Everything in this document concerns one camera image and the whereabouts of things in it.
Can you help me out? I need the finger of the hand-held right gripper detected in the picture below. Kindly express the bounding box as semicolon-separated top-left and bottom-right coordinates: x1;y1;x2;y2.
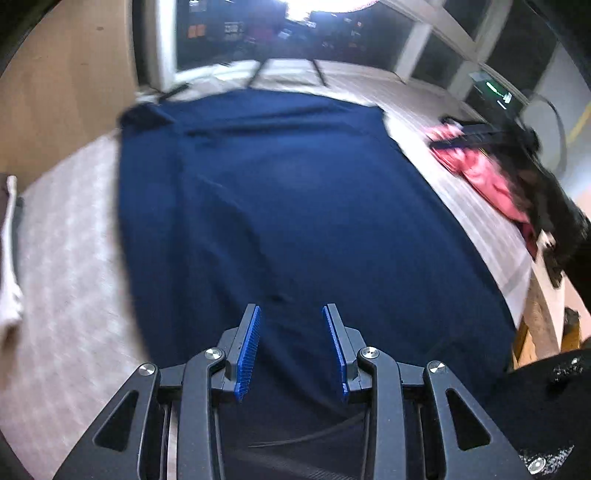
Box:
429;129;509;149
441;117;490;131

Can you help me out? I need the black tripod stand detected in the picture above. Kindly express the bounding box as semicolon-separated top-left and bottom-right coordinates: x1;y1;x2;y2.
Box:
248;59;329;89

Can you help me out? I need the light wooden board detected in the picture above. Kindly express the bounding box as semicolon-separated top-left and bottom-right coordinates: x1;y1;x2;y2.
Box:
0;0;140;186

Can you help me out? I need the pink garment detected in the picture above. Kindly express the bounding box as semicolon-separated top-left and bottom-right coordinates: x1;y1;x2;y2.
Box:
425;122;542;260

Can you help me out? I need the black power cable with adapter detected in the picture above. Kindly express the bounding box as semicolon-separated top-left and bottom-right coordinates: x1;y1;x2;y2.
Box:
156;82;191;101

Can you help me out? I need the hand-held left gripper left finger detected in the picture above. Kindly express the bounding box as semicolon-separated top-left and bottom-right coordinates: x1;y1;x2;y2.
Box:
53;303;262;480

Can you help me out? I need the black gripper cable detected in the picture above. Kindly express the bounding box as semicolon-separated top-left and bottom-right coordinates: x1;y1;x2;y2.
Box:
525;91;570;177

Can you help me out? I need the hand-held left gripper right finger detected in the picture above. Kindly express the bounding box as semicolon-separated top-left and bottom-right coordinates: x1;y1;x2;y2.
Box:
322;303;532;480

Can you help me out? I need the navy blue garment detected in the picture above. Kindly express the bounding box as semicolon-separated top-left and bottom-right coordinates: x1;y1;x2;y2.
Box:
115;88;518;480

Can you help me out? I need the cream knit cloth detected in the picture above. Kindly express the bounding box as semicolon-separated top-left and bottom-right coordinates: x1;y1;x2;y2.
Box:
0;174;25;343

